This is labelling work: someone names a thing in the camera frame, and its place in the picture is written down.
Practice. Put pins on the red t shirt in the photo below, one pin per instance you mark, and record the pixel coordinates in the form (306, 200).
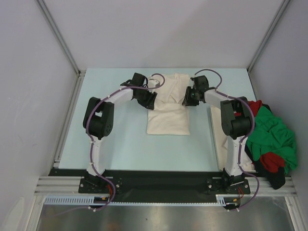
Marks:
(269, 162)

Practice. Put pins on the slotted cable duct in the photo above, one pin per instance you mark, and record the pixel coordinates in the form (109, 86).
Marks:
(228, 199)
(76, 200)

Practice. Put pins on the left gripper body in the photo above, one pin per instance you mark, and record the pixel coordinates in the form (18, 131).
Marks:
(145, 97)

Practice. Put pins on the aluminium front rail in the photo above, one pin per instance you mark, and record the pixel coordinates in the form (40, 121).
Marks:
(70, 185)

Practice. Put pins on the left aluminium frame post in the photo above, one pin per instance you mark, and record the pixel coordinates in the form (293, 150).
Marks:
(58, 36)

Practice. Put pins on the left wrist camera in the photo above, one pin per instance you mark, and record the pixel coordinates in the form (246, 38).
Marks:
(154, 82)

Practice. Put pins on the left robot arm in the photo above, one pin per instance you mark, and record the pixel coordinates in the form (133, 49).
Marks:
(98, 123)

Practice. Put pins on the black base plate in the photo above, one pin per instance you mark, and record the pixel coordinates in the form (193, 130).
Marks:
(167, 186)

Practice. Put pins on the right aluminium frame post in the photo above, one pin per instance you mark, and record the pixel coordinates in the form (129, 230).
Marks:
(274, 23)

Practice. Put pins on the white tray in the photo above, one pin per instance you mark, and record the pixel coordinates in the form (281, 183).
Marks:
(221, 143)

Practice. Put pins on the left slotted cable duct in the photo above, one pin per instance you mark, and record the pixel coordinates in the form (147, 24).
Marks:
(76, 200)

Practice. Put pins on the green t shirt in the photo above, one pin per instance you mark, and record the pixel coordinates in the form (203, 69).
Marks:
(272, 135)

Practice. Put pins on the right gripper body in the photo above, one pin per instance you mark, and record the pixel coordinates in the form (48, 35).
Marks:
(191, 97)

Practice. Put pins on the right slotted cable duct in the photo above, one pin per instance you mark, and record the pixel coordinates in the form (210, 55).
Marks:
(228, 199)

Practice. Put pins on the cream white t shirt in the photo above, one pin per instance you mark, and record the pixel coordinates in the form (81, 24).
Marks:
(169, 116)

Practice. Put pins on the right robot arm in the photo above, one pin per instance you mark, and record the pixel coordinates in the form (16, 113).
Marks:
(237, 122)

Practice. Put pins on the aluminium frame post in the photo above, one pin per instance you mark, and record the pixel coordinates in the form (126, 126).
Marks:
(274, 23)
(58, 36)

